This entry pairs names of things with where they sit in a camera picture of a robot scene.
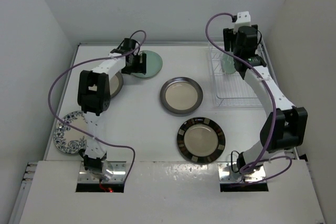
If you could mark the black patterned rim plate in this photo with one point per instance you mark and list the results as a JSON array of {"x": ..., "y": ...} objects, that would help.
[{"x": 200, "y": 140}]

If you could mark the white front cover board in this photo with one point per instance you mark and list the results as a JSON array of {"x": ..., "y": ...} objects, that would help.
[{"x": 160, "y": 192}]

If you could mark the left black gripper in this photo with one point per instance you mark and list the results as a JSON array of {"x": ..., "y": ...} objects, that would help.
[{"x": 138, "y": 68}]

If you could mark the centre grey rim cream plate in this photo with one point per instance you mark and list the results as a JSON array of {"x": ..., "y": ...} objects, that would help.
[{"x": 181, "y": 95}]

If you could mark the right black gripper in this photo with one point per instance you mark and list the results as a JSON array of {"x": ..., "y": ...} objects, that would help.
[{"x": 229, "y": 38}]

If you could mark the large teal flower plate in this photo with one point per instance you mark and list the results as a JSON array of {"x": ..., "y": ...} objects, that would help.
[{"x": 227, "y": 64}]

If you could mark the metal base plate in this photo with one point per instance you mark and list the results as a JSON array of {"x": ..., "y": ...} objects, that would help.
[
  {"x": 227, "y": 176},
  {"x": 111, "y": 172}
]

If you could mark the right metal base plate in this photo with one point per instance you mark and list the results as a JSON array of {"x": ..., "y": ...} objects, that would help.
[{"x": 227, "y": 176}]

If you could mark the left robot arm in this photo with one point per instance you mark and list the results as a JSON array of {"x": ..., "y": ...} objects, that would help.
[{"x": 94, "y": 97}]

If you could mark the small teal flower plate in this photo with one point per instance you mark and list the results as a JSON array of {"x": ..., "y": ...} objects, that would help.
[{"x": 154, "y": 65}]

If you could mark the left grey rim cream plate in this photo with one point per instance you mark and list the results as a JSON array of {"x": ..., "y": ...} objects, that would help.
[{"x": 115, "y": 84}]

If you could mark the blue floral white plate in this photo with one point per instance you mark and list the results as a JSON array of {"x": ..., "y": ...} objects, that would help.
[{"x": 67, "y": 139}]

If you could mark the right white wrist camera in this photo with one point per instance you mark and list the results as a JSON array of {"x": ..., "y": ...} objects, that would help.
[{"x": 243, "y": 19}]

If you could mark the white wire dish rack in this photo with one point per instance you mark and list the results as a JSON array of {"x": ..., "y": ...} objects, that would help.
[{"x": 229, "y": 91}]

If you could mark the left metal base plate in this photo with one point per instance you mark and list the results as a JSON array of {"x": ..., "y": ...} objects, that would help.
[{"x": 111, "y": 172}]

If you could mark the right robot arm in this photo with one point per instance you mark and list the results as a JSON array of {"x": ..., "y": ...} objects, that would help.
[{"x": 286, "y": 123}]

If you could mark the grey rim cream plate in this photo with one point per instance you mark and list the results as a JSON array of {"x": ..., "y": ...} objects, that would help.
[
  {"x": 181, "y": 95},
  {"x": 115, "y": 84}
]

